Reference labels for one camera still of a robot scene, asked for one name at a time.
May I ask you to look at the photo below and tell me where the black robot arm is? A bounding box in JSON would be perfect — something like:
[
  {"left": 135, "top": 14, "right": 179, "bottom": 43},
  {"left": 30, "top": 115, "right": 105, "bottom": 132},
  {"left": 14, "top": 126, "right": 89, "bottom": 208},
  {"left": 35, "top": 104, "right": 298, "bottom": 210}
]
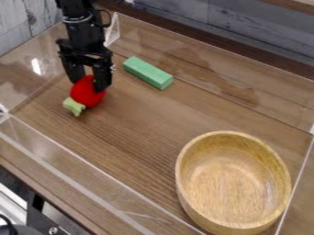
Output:
[{"left": 55, "top": 0, "right": 114, "bottom": 93}]

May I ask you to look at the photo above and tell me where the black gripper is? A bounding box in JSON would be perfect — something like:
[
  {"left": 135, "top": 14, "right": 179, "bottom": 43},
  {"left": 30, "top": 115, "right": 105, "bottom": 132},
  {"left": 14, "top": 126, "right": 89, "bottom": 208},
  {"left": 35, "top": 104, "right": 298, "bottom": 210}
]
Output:
[{"left": 56, "top": 17, "right": 114, "bottom": 93}]

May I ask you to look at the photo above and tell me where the black metal table bracket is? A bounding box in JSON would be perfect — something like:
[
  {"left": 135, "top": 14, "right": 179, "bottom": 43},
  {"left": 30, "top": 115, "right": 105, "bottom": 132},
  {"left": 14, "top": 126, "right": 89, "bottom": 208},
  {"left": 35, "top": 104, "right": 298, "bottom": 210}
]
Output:
[{"left": 26, "top": 193, "right": 71, "bottom": 235}]

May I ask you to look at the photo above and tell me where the red plush strawberry toy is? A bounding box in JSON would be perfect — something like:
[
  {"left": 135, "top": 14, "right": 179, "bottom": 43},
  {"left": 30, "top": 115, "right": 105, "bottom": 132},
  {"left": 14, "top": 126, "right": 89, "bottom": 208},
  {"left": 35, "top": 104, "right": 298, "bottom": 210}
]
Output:
[{"left": 63, "top": 75, "right": 107, "bottom": 117}]

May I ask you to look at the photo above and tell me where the clear acrylic tray wall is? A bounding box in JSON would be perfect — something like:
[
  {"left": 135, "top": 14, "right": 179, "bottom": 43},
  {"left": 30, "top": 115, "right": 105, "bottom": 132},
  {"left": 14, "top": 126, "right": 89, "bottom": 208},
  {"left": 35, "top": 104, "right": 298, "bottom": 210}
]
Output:
[{"left": 0, "top": 17, "right": 314, "bottom": 235}]

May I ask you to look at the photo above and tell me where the wooden bowl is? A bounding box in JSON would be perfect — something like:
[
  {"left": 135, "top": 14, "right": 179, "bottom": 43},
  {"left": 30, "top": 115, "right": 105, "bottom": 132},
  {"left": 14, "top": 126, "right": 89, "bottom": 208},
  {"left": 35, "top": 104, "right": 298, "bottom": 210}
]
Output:
[{"left": 175, "top": 130, "right": 292, "bottom": 235}]

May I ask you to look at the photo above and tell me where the black cable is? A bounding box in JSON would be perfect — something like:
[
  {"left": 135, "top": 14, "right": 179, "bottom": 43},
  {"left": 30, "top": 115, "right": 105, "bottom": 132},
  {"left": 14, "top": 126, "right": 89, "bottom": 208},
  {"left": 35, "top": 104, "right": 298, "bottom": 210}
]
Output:
[{"left": 0, "top": 213, "right": 20, "bottom": 235}]

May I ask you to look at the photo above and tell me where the green rectangular block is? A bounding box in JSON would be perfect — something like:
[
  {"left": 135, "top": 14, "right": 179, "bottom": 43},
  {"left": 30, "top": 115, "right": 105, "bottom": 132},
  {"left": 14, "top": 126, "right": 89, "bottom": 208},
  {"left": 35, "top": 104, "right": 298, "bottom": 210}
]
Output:
[{"left": 123, "top": 56, "right": 173, "bottom": 90}]

